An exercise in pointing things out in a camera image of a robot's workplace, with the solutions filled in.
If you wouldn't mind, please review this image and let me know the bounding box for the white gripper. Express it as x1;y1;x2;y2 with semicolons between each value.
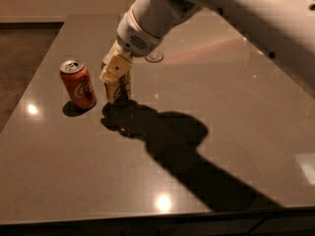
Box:
99;7;163;84

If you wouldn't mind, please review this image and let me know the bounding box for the orange soda can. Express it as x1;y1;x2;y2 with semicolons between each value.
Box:
104;71;131;105

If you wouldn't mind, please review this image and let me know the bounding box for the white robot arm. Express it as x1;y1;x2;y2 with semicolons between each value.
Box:
100;0;315;95

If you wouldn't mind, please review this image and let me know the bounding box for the red coke can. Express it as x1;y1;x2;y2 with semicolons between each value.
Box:
60;59;96;110

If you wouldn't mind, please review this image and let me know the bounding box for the clear plastic water bottle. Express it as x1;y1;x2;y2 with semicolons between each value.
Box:
145;45;164;63

